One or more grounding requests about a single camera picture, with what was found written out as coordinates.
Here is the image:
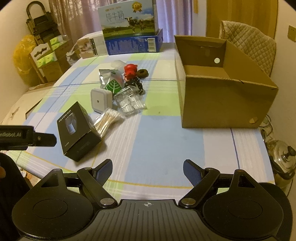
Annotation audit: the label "black product box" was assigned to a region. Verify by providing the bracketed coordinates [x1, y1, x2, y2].
[57, 102, 102, 162]

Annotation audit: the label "cotton swab pack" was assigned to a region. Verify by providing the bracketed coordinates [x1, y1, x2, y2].
[94, 108, 125, 138]

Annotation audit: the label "white square night light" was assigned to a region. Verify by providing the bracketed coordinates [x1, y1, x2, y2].
[90, 88, 112, 113]

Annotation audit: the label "clear plastic box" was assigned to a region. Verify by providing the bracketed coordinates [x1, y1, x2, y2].
[114, 86, 147, 116]

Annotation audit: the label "silver green foil pouch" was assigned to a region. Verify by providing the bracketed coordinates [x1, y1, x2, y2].
[98, 69, 124, 94]

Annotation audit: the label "clear plastic cup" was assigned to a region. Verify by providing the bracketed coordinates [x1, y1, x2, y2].
[111, 60, 127, 72]

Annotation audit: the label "red cat figurine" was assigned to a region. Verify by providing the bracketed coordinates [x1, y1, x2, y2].
[124, 64, 137, 81]

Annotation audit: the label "brown hair scrunchie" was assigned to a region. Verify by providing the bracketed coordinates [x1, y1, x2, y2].
[136, 69, 149, 79]

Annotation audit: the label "person's left hand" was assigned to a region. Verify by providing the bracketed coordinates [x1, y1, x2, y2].
[0, 167, 6, 179]

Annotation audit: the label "flat cardboard on floor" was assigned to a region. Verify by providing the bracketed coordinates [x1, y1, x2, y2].
[1, 83, 54, 125]

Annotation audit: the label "yellow plastic bag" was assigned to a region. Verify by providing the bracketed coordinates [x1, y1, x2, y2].
[13, 35, 39, 87]

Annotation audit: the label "steel kettle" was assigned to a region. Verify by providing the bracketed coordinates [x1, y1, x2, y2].
[266, 140, 295, 181]

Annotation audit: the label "crumpled white plastic bag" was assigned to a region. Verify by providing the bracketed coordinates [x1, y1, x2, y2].
[66, 43, 81, 66]

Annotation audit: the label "tissue display box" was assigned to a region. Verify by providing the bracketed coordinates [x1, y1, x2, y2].
[29, 43, 61, 84]

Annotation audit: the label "plaid bed sheet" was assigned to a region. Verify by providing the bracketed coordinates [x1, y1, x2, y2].
[8, 43, 274, 200]

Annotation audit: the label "large cardboard box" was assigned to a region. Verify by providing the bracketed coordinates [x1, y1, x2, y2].
[175, 36, 278, 128]

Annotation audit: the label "stacked cardboard boxes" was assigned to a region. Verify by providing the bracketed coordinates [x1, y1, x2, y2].
[38, 39, 74, 82]

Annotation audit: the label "beige white product box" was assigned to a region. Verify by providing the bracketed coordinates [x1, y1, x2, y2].
[77, 31, 108, 59]

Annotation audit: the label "black folding trolley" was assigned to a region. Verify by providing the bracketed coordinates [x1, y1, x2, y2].
[26, 1, 60, 45]

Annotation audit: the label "purple curtain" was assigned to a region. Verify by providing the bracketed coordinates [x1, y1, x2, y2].
[49, 1, 192, 42]

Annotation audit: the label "quilted beige chair cover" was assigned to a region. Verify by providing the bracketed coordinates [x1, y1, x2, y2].
[219, 21, 276, 76]

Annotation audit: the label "blue flat carton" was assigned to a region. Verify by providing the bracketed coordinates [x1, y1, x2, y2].
[105, 29, 163, 55]

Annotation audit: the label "milk carton gift box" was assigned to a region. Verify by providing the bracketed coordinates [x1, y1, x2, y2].
[98, 0, 159, 40]

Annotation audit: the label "wall socket plate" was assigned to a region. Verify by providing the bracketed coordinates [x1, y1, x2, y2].
[287, 25, 296, 42]

